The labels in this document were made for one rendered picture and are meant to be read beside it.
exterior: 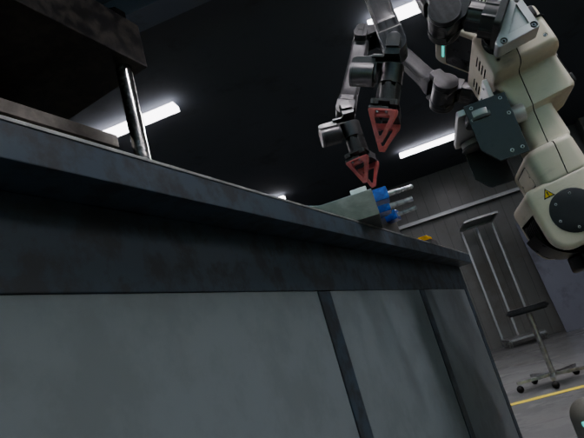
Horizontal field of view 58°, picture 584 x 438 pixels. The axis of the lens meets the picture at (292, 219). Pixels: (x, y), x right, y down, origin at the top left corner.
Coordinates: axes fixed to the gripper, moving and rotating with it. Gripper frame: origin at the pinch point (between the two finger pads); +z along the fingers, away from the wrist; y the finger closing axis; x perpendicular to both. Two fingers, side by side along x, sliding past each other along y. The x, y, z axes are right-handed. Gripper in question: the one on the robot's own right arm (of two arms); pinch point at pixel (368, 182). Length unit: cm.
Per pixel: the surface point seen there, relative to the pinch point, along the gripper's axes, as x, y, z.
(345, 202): 7, 47, 17
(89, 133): -83, 22, -49
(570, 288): 31, -778, 33
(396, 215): 5.1, 1.5, 12.5
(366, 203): 11, 46, 19
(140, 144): -74, 8, -44
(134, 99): -73, 7, -63
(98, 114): -272, -180, -220
